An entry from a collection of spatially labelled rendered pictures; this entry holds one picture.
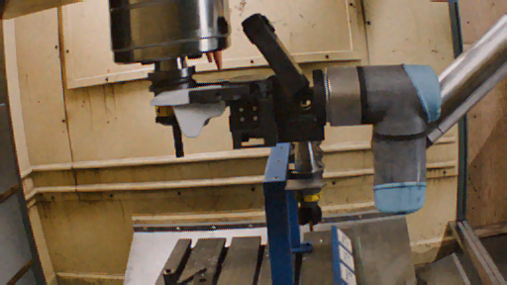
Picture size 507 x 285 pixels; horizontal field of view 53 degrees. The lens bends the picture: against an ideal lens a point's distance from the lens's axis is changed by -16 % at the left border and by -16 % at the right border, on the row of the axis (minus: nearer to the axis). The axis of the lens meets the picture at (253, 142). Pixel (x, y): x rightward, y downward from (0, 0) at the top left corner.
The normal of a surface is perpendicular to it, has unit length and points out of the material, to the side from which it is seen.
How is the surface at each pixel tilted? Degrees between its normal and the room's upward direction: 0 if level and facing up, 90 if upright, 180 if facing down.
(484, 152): 90
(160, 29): 90
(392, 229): 24
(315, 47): 90
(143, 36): 90
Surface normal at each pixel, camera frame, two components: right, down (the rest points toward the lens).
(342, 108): -0.07, 0.48
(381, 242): -0.12, -0.79
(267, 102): -0.09, 0.22
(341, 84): -0.12, -0.26
